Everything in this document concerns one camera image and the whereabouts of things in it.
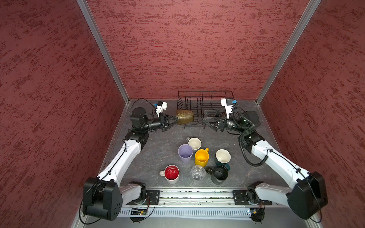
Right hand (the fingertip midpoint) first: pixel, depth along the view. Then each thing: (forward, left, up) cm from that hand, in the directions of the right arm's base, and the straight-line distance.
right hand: (202, 118), depth 64 cm
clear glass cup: (-14, +1, -34) cm, 37 cm away
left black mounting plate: (-25, +27, -36) cm, 51 cm away
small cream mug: (+4, +2, -30) cm, 31 cm away
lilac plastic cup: (-2, +9, -30) cm, 32 cm away
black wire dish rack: (+41, +2, -33) cm, 53 cm away
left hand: (+1, +11, -4) cm, 11 cm away
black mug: (-15, -11, -34) cm, 39 cm away
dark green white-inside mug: (-5, -15, -32) cm, 36 cm away
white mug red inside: (-13, +17, -35) cm, 41 cm away
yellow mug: (-4, -2, -34) cm, 35 cm away
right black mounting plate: (-27, -20, -36) cm, 49 cm away
